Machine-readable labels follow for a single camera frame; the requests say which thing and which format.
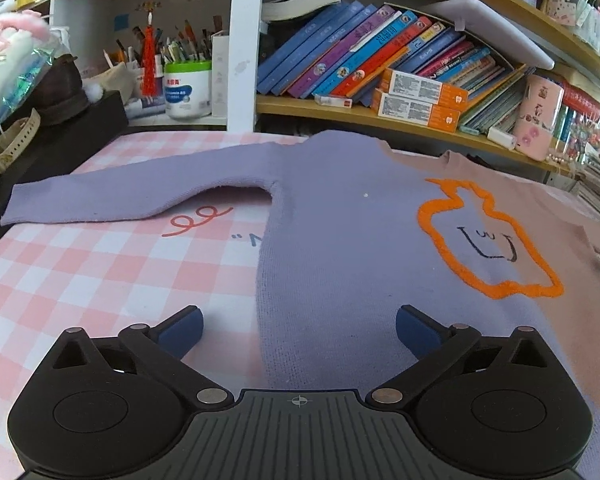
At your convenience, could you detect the purple and pink knit sweater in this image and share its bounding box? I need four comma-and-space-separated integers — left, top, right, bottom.
2, 131, 600, 479

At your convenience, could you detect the pink checkered table mat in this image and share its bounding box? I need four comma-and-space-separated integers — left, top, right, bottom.
0, 132, 301, 479

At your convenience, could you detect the small white eraser box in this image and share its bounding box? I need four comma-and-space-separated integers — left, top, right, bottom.
486, 127, 517, 151

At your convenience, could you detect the beige wristwatch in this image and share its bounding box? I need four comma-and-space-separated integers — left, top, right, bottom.
0, 108, 41, 174

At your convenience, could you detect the white can with green lid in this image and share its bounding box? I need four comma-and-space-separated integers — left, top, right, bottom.
163, 61, 212, 122

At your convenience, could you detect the pink patterned cup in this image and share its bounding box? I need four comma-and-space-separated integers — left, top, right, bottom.
513, 75, 564, 162

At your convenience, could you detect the upper orange white box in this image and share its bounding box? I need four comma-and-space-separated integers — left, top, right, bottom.
377, 68, 469, 112

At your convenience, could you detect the dark brown hat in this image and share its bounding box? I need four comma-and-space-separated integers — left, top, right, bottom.
29, 54, 90, 126

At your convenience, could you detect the red tassel ornament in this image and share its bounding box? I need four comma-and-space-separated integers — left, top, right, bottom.
142, 0, 156, 98

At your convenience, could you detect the wooden bookshelf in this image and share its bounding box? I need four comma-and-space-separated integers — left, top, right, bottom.
0, 0, 600, 174

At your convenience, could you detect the row of leaning books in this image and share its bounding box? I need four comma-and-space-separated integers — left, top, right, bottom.
257, 1, 520, 116

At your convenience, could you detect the pink white plush bouquet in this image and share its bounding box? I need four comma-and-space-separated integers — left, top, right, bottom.
0, 10, 60, 130

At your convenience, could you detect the thick black book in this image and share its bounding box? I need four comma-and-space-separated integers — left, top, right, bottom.
260, 0, 341, 23

